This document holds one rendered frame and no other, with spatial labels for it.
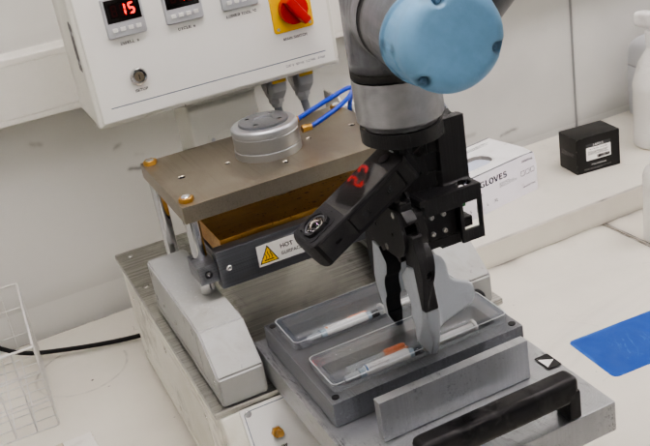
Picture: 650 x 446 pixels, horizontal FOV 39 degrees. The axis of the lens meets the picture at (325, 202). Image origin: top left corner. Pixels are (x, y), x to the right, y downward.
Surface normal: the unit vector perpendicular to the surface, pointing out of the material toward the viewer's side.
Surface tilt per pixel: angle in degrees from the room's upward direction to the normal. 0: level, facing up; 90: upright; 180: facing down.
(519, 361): 90
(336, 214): 29
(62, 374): 0
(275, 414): 65
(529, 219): 0
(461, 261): 41
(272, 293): 0
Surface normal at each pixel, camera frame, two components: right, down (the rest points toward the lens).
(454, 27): 0.22, 0.35
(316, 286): -0.16, -0.91
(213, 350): 0.15, -0.50
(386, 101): -0.35, 0.41
